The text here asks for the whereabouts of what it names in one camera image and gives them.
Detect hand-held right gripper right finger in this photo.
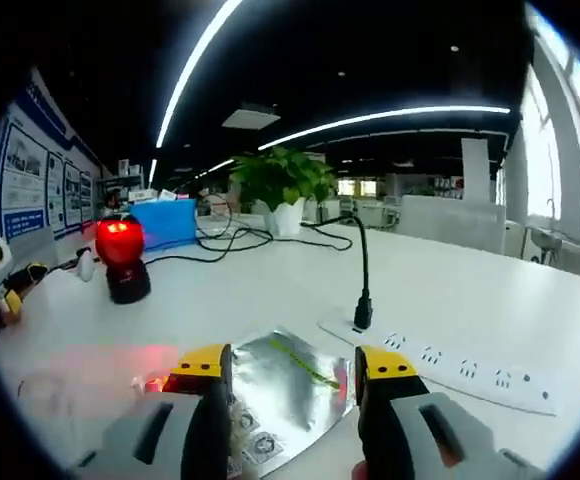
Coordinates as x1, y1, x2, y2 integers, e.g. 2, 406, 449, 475
354, 344, 547, 480

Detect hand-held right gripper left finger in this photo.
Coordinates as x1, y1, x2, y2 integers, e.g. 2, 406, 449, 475
67, 342, 235, 480

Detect silver foil sheet goods packet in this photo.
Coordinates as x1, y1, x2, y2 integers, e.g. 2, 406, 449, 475
226, 326, 357, 480

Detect white power strip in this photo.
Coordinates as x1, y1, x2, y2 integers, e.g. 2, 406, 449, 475
316, 306, 562, 417

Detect black barcode scanner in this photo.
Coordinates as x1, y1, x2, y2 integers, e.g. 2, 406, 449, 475
93, 211, 153, 306

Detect blue plastic crate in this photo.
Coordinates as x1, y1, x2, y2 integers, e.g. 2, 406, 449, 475
128, 197, 200, 252

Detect white boxes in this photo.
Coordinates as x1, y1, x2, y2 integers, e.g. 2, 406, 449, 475
117, 158, 154, 201

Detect white table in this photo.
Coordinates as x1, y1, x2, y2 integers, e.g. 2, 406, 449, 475
0, 214, 580, 480

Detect white counter cabinet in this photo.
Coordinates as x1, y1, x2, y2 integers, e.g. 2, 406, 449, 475
398, 193, 507, 255

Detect steel sink with faucet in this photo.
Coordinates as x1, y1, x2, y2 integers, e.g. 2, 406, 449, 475
521, 197, 580, 274

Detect long ceiling light strip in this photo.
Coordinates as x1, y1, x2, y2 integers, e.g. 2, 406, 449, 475
257, 104, 512, 152
154, 0, 245, 150

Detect potted green plant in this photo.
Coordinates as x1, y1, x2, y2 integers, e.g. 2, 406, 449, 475
228, 145, 340, 238

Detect ceiling air vent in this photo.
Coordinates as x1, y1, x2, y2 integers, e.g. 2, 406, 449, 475
220, 101, 282, 132

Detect large window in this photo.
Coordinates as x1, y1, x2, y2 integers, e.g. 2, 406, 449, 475
519, 4, 580, 237

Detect wall poster boards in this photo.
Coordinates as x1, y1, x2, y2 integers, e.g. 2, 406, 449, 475
0, 74, 102, 247

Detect black scanner cable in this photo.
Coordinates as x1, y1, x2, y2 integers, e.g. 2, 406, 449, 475
141, 219, 354, 267

